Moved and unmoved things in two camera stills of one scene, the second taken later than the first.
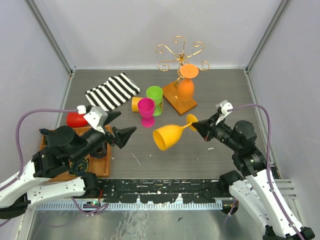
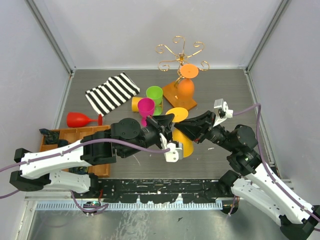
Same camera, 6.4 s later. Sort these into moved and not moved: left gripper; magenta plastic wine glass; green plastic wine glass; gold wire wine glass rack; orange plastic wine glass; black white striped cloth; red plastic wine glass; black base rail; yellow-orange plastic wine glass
Moved: yellow-orange plastic wine glass; left gripper; gold wire wine glass rack
Not moved: red plastic wine glass; green plastic wine glass; magenta plastic wine glass; black white striped cloth; orange plastic wine glass; black base rail
